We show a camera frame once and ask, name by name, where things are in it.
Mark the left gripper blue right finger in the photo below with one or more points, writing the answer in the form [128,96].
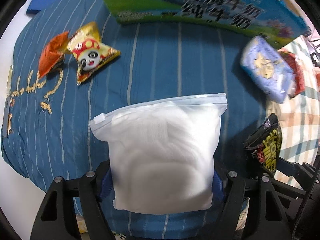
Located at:
[217,188]

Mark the blue striped bed cover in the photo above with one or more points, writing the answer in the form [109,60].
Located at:
[50,133]

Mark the open cardboard milk box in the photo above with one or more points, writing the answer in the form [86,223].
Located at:
[272,19]

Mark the plaid checked bed cover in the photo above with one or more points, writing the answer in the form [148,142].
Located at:
[299,116]

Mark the white zip bag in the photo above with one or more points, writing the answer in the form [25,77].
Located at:
[162,152]

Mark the yellow panda snack packet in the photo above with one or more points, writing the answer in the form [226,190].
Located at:
[89,51]

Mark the black shoe shine wipes pack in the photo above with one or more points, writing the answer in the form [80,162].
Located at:
[264,145]

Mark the light blue tissue pack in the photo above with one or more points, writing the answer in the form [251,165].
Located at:
[268,70]

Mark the orange snack packet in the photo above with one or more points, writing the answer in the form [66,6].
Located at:
[53,54]

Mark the red snack packet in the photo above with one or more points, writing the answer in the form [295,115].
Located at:
[298,84]

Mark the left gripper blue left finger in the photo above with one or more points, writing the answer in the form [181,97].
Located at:
[106,185]

